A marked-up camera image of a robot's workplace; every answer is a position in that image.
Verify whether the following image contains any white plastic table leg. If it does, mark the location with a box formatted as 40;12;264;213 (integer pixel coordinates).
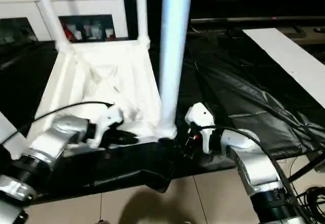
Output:
31;0;74;54
0;111;27;158
135;0;152;49
155;0;194;139

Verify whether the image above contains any white plastic table top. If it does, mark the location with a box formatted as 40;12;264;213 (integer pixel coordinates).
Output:
23;39;178;156

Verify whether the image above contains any white flat board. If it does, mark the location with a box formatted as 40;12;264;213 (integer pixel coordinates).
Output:
242;28;325;109

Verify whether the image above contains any small red bottle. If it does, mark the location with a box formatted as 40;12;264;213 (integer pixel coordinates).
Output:
62;25;74;42

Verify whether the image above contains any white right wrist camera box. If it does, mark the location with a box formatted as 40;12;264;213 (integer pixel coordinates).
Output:
184;102;216;154

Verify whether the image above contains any dark cabinet with yellow label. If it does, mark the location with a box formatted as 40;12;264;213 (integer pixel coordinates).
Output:
124;0;325;37

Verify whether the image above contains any white cabinet with glass doors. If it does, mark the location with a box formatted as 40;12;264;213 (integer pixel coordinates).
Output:
0;0;130;43

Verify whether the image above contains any black work mat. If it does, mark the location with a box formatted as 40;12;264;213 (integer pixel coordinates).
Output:
0;28;325;204

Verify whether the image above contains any black stand with white label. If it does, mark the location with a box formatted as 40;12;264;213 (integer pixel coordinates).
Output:
289;150;325;181

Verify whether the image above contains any black horizontal bar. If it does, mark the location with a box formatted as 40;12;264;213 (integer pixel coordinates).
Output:
190;16;325;25

